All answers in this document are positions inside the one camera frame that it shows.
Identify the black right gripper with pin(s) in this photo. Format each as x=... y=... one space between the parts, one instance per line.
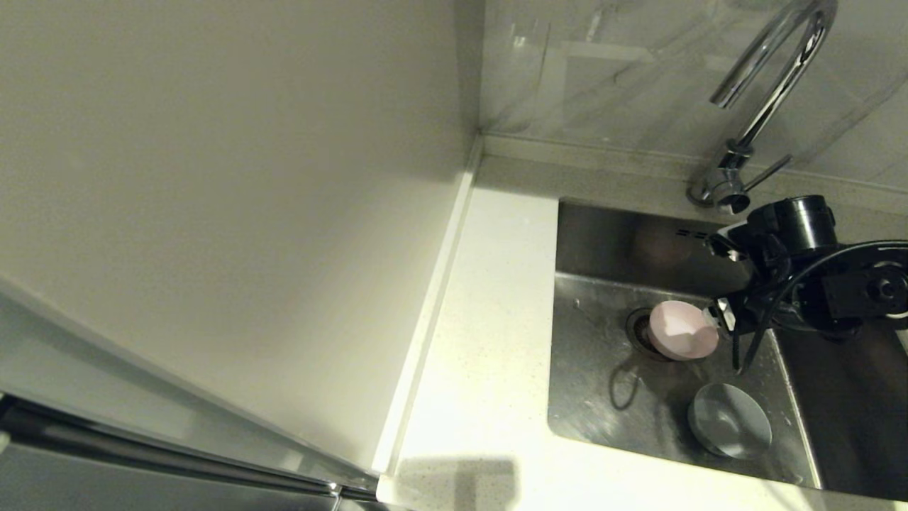
x=762 y=284

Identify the pink bowl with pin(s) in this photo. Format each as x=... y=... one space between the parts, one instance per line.
x=681 y=330

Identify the chrome gooseneck faucet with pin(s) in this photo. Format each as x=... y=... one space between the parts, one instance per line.
x=738 y=167

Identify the stainless steel sink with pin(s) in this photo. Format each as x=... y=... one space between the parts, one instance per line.
x=610 y=411

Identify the round metal drain strainer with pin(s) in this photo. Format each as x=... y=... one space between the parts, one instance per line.
x=638 y=333

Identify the white edge trim strip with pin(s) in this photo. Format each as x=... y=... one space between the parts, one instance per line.
x=425 y=319

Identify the tall white cabinet panel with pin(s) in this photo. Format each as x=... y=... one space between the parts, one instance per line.
x=213 y=213

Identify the grey glossy appliance door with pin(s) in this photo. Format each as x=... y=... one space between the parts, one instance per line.
x=57 y=490

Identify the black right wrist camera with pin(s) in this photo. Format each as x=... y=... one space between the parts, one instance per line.
x=727 y=245

